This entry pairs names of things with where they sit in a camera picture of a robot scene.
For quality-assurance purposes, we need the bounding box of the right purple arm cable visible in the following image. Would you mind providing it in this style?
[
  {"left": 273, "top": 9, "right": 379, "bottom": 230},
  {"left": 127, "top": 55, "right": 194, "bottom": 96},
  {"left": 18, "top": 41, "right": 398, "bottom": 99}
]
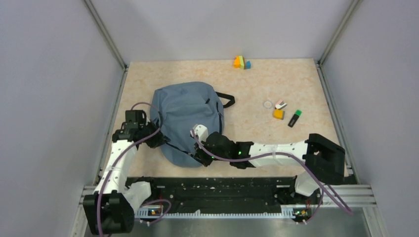
[{"left": 190, "top": 129, "right": 354, "bottom": 226}]

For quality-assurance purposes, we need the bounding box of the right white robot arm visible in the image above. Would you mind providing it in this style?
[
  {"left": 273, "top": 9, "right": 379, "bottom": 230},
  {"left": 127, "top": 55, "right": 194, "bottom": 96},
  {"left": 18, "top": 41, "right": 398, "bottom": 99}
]
[{"left": 191, "top": 130, "right": 345, "bottom": 203}]

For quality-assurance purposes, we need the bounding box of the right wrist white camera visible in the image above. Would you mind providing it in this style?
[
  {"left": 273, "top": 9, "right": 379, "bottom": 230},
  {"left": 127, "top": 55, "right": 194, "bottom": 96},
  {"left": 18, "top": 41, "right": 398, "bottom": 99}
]
[{"left": 190, "top": 124, "right": 209, "bottom": 142}]

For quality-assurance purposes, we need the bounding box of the aluminium frame rail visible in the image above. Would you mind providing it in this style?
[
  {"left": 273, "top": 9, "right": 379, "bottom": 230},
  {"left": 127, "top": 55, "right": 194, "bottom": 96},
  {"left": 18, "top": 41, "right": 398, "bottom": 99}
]
[{"left": 70, "top": 185, "right": 387, "bottom": 237}]

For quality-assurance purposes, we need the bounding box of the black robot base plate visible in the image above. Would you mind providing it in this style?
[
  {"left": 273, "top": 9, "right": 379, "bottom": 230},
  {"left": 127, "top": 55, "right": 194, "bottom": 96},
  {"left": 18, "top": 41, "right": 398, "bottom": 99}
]
[{"left": 126, "top": 177, "right": 320, "bottom": 214}]

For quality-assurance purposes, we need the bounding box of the green and black highlighter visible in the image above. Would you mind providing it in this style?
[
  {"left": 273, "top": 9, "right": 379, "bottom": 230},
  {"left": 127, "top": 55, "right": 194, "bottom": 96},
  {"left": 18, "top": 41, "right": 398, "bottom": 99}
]
[{"left": 288, "top": 110, "right": 302, "bottom": 127}]

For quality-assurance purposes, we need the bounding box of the blue-grey student backpack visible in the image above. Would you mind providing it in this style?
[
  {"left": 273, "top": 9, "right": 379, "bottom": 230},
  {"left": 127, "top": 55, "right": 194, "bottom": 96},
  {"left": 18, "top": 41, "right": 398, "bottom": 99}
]
[{"left": 149, "top": 81, "right": 235, "bottom": 168}]

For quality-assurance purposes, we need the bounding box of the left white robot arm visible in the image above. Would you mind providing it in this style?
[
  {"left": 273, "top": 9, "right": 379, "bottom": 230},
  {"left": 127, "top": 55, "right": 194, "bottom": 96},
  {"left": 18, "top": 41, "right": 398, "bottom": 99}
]
[{"left": 83, "top": 110, "right": 165, "bottom": 237}]

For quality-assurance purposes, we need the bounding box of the orange pencil sharpener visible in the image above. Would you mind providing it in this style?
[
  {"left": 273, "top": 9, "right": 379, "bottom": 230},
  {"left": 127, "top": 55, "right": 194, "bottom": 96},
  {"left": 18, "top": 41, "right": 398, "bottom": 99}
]
[{"left": 273, "top": 109, "right": 285, "bottom": 120}]

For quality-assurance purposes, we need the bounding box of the colourful sticky note stack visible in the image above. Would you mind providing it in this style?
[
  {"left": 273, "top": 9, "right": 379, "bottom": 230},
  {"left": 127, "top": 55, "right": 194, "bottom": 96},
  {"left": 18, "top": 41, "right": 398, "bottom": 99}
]
[{"left": 233, "top": 55, "right": 251, "bottom": 70}]

